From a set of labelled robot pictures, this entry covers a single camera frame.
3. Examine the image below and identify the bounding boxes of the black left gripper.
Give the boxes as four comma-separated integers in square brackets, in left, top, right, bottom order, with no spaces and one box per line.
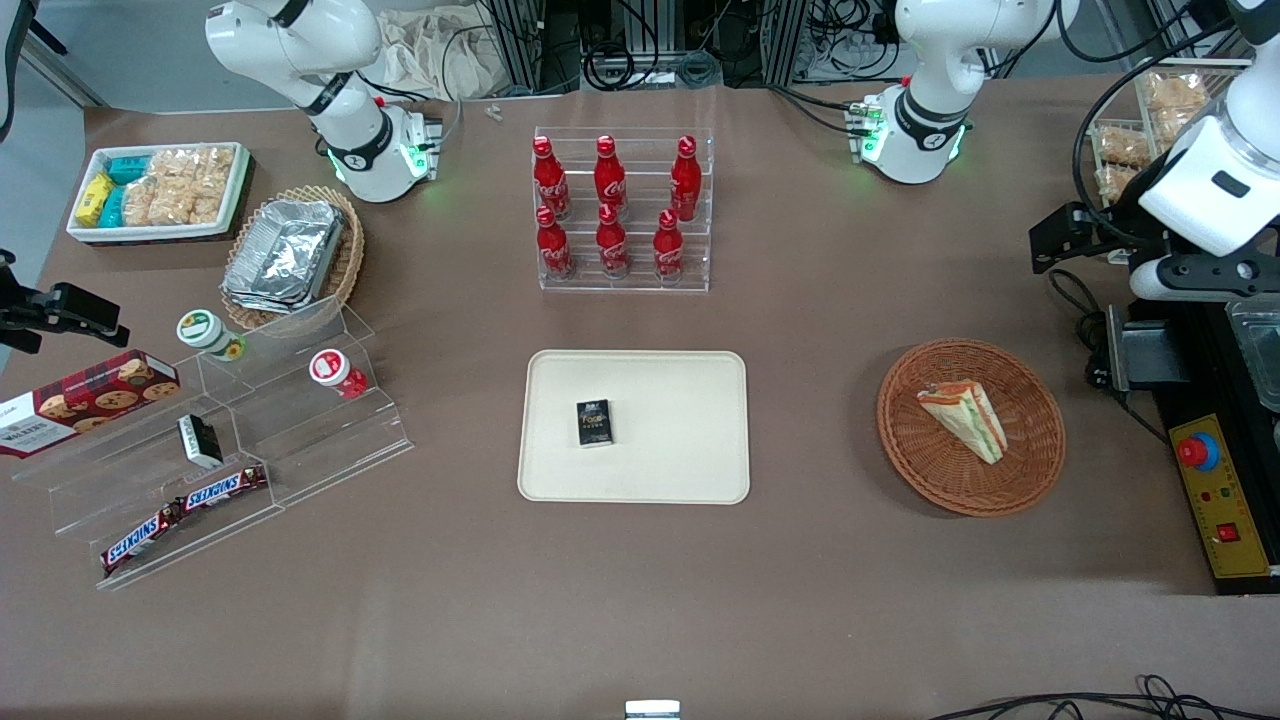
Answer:
[1029,202,1143,274]

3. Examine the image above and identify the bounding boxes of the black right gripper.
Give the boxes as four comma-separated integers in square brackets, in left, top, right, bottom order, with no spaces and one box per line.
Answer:
[0,283,132,356]

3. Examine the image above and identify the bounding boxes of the clear snack tray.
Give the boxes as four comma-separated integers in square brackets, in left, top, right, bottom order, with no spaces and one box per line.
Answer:
[1087,118,1163,207]
[1134,58,1253,151]

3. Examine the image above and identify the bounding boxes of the wrapped triangle sandwich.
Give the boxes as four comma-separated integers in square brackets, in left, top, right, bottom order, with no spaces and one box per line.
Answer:
[916,379,1008,467]

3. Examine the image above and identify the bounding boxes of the round brown wicker basket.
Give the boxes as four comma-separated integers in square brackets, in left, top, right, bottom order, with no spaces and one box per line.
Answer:
[876,338,1068,519]

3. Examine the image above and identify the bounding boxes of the oval wicker basket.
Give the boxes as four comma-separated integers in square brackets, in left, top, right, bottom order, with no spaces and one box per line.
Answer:
[220,185,367,332]

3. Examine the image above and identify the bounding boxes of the beige rectangular tray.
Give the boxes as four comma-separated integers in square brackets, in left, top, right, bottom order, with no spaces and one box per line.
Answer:
[516,348,752,506]

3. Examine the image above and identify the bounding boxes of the white plastic snack crate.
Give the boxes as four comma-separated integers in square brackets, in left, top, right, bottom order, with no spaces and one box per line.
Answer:
[66,142,252,245]

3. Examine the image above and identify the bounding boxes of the red tartan Walkers cookie box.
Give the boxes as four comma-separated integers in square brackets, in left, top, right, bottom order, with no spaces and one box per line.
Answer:
[0,349,182,460]

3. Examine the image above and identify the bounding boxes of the yellow snack pack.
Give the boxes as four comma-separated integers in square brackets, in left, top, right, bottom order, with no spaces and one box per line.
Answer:
[74,172,115,227]

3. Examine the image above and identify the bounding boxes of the green lid white cup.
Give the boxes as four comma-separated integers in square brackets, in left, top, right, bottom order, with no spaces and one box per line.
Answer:
[176,309,247,362]

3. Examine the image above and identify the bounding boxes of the clear rice cracker pack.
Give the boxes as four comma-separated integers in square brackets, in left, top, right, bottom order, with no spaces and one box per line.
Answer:
[188,146,237,225]
[148,148,203,191]
[121,176,163,227]

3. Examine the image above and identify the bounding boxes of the small black white box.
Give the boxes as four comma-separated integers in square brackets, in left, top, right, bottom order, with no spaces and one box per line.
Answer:
[176,413,225,471]

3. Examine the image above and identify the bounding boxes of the clear acrylic step riser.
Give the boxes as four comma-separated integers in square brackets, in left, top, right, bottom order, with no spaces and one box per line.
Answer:
[10,350,289,592]
[193,298,417,508]

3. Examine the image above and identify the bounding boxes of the black machine base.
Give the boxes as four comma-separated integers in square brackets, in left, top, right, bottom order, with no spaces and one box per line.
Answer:
[1128,298,1280,597]

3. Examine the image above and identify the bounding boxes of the silver foil packets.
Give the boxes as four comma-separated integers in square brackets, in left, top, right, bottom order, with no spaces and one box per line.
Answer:
[221,198,347,317]

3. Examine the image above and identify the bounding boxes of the Snickers chocolate bar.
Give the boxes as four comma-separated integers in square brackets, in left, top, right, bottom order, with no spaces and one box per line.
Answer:
[174,464,270,514]
[99,499,188,577]

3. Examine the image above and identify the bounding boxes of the clear plastic container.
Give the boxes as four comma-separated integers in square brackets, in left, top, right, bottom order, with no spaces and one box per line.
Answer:
[1224,304,1280,413]

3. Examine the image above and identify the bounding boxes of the red lid white cup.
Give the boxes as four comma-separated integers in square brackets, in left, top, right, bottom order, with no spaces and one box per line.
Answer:
[307,348,370,402]

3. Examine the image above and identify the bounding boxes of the yellow control panel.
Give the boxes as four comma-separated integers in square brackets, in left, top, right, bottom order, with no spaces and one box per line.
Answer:
[1167,412,1277,582]

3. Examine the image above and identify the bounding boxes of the red Coca-Cola bottle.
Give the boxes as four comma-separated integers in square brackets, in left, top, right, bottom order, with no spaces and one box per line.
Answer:
[595,203,632,280]
[669,135,704,222]
[593,135,629,217]
[652,208,688,284]
[534,205,577,282]
[532,136,572,220]

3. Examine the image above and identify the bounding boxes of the clear acrylic bottle rack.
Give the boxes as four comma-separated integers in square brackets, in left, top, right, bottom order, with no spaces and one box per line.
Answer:
[532,126,717,294]

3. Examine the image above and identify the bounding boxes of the beige cloth bag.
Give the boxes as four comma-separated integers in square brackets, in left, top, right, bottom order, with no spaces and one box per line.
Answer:
[380,8,503,103]

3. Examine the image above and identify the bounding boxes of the small black printed box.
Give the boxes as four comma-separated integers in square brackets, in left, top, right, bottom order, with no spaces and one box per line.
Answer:
[575,398,615,449]

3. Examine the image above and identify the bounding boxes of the black table cable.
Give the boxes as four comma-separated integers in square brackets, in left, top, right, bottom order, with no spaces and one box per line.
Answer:
[1046,268,1111,349]

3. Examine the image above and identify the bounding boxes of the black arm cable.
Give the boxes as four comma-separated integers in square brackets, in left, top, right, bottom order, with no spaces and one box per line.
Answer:
[1071,18,1243,251]

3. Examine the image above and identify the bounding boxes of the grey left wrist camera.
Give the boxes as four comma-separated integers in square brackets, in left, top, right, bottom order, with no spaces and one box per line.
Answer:
[1129,253,1271,302]

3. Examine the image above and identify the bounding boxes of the grey metal bracket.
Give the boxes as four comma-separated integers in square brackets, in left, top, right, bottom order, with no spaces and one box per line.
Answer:
[1104,304,1192,393]

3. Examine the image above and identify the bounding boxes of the black base cables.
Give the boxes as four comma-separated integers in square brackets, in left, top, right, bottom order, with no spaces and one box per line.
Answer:
[768,84,863,137]

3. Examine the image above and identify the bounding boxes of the black floor cables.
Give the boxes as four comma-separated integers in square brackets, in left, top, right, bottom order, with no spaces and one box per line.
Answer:
[924,674,1280,720]

